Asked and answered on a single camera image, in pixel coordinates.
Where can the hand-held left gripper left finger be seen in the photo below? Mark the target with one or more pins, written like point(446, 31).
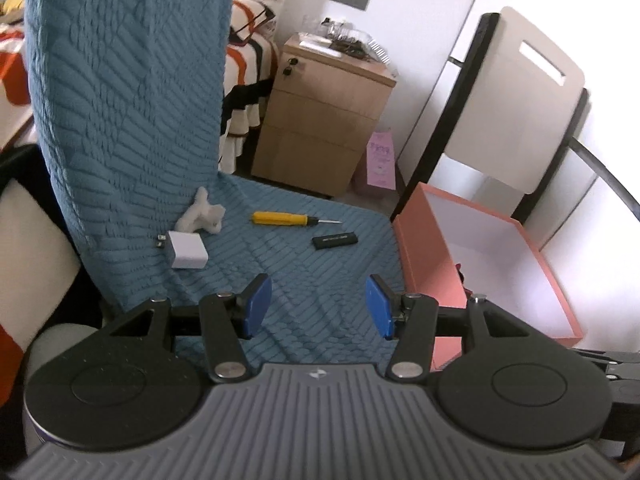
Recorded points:
point(257, 305)

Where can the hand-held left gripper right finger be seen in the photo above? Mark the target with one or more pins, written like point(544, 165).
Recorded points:
point(380, 310)

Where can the pink cardboard box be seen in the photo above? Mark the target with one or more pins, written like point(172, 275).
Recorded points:
point(425, 260)

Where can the black usb stick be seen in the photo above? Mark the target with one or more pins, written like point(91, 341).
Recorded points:
point(335, 240)

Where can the white charger plug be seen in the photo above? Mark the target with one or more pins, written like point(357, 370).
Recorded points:
point(187, 252)

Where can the yellow screwdriver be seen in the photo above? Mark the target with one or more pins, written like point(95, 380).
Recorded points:
point(277, 219)

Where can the white plastic hook piece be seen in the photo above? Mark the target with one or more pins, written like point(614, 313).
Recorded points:
point(200, 215)

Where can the red and black tool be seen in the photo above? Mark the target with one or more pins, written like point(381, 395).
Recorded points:
point(461, 275)

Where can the pink paper bag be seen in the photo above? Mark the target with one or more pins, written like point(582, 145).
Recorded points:
point(380, 160)

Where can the wooden nightstand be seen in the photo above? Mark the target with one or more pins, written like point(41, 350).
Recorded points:
point(320, 120)

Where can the black curved metal tube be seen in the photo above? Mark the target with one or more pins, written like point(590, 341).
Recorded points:
point(605, 170)

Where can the cream cushion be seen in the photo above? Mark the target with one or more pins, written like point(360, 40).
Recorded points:
point(35, 250)

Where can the blue quilted chair cover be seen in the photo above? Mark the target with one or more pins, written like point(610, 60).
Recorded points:
point(130, 110)

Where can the white folding chair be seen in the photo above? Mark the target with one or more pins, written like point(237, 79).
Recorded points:
point(500, 110)

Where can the striped bed blanket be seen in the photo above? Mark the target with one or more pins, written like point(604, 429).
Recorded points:
point(245, 70)

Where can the white paper sheet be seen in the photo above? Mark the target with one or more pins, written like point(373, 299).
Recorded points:
point(315, 42)

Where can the clear plastic clutter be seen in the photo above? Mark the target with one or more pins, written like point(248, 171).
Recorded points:
point(355, 40)

